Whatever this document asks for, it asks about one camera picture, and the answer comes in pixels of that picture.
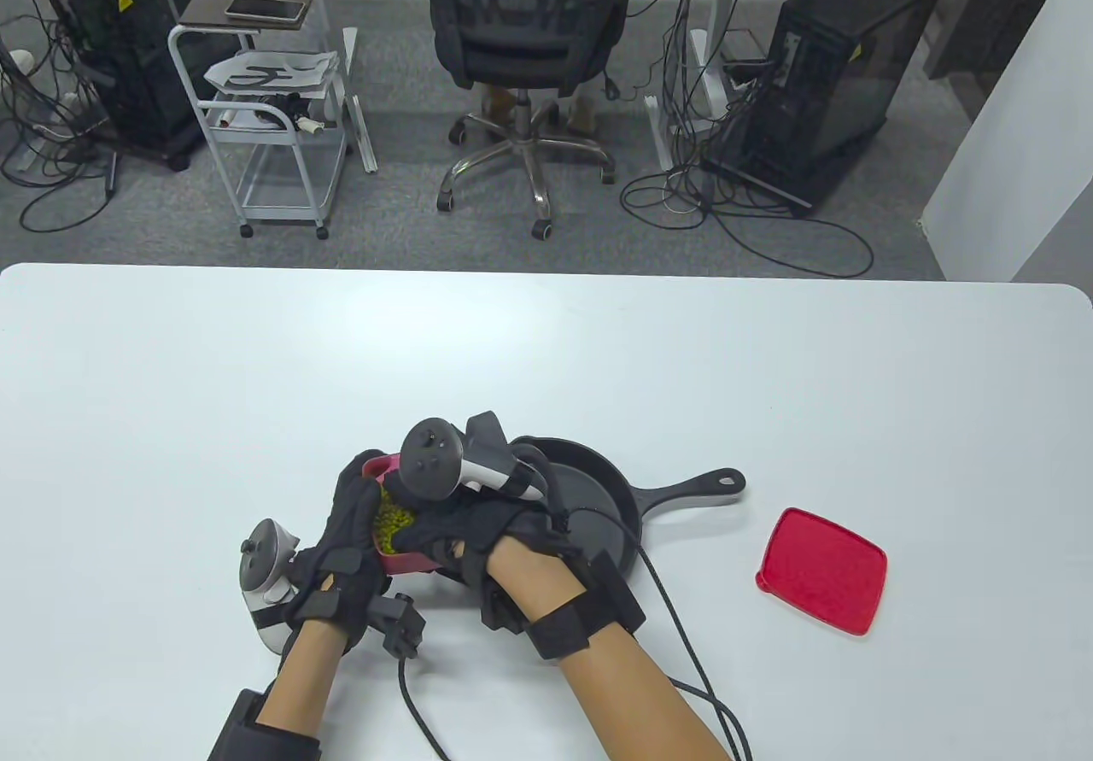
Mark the black cast iron frying pan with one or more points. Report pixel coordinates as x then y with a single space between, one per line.
598 496

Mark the person's right hand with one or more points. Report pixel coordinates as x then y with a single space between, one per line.
487 526

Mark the person's left hand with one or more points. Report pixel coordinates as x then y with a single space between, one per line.
346 530

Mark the small white roll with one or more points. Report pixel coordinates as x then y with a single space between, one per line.
309 126

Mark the grey white handheld controller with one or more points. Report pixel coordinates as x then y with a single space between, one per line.
431 458
260 556

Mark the black mesh office chair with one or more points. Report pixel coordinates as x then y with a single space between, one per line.
512 52

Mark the black computer tower case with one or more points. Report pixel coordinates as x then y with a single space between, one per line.
854 86
128 52

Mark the white and red device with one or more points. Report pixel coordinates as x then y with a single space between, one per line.
248 118

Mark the white printed papers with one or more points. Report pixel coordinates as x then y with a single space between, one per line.
273 73

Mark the red plastic container lid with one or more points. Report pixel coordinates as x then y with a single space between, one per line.
824 569

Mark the pile of green mung beans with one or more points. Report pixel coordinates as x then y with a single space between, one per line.
391 526

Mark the red plastic container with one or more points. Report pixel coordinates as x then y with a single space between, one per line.
410 563

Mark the black smartphone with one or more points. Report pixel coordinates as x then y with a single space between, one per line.
265 9

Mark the person's left forearm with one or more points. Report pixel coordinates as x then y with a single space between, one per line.
299 684

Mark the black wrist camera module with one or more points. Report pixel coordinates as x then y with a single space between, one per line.
499 607
401 624

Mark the dark brown cabinet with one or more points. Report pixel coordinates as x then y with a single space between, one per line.
982 9

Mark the white round object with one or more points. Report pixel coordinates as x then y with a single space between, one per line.
24 61

